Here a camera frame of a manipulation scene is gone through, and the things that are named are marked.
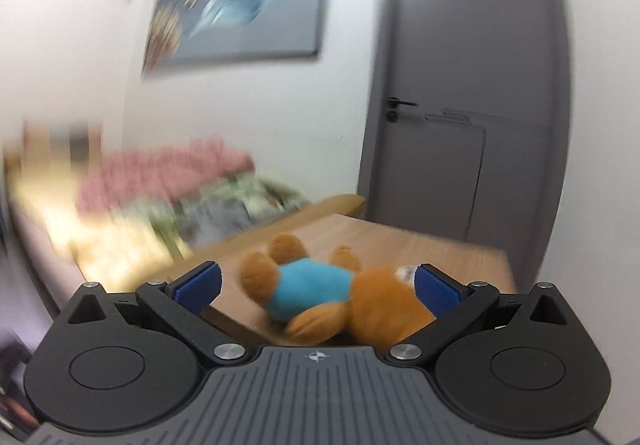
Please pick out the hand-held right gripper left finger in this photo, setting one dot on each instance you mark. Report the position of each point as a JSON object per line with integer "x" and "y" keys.
{"x": 197, "y": 286}

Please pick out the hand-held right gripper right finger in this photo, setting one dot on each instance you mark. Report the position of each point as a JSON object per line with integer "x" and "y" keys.
{"x": 436, "y": 292}

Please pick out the brown teddy bear blue shirt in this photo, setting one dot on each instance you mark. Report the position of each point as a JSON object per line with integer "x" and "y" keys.
{"x": 332, "y": 297}

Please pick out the green patterned blanket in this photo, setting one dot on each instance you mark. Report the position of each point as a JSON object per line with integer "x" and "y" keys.
{"x": 225, "y": 212}

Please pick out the bed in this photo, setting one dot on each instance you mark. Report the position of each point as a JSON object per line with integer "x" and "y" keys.
{"x": 100, "y": 225}

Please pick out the pink blanket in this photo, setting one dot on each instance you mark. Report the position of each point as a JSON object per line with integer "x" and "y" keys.
{"x": 160, "y": 172}

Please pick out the grey door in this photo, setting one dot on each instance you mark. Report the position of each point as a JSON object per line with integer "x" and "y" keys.
{"x": 465, "y": 90}

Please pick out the wall poster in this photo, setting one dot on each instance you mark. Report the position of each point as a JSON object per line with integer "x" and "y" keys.
{"x": 240, "y": 0}

